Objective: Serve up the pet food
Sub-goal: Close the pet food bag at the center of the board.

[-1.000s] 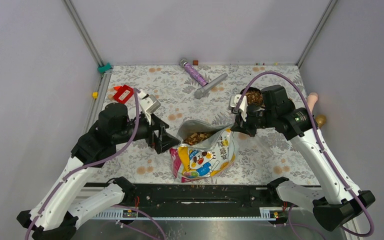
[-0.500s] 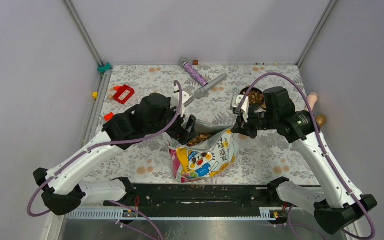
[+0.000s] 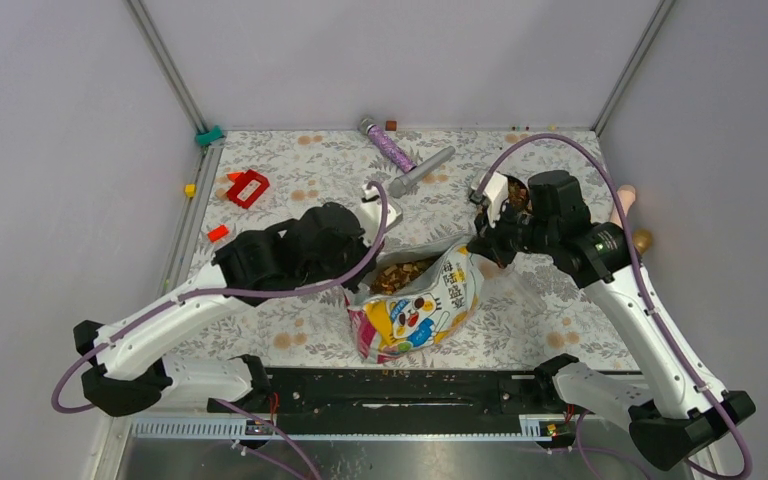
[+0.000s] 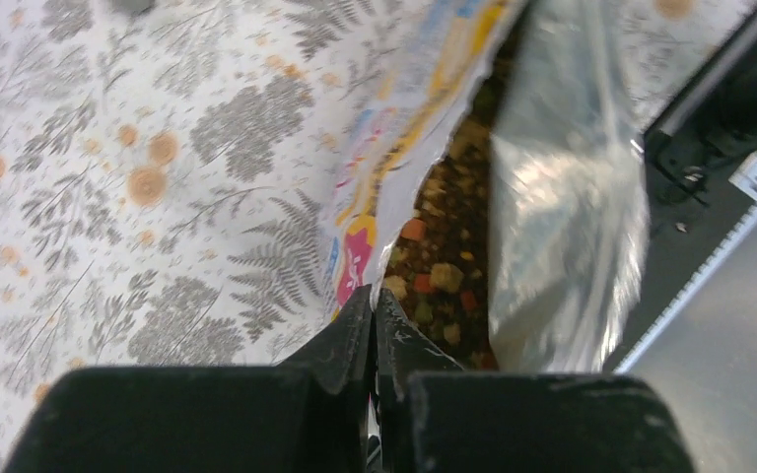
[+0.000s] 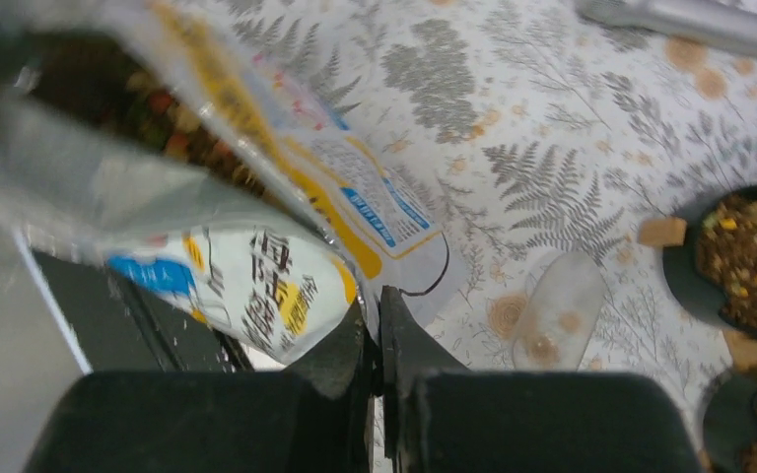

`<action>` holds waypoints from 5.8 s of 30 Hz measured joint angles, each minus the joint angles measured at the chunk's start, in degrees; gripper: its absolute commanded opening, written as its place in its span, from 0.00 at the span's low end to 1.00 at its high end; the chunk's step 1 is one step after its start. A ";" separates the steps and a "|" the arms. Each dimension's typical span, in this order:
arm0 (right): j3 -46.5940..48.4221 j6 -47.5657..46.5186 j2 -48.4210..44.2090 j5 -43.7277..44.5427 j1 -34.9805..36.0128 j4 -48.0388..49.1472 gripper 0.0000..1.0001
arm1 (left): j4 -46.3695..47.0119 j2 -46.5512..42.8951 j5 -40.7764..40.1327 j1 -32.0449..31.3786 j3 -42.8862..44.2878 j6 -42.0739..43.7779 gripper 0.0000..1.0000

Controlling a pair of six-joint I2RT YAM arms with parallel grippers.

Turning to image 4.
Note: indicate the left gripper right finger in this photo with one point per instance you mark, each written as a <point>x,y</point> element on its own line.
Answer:
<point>436,416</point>

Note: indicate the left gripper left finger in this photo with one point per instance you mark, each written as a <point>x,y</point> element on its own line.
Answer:
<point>306,414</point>

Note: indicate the cat food bag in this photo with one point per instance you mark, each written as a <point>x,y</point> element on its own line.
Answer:
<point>569,215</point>

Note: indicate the pet food kibble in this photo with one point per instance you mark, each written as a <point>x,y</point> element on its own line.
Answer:
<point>438,268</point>

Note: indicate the floral table mat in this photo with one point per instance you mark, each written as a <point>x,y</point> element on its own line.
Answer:
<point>160,176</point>

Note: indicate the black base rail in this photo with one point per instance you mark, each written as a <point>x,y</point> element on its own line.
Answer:
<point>701,157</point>

